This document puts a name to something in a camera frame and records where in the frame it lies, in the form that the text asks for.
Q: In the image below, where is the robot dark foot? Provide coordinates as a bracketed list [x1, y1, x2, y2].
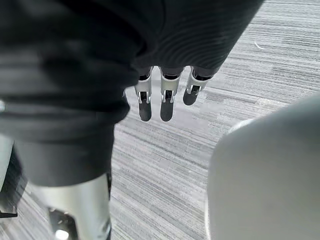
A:
[0, 136, 29, 219]

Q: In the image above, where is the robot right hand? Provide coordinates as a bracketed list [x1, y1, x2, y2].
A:
[0, 0, 265, 240]

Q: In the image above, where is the robot silver leg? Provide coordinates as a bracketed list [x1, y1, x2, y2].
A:
[204, 96, 320, 240]

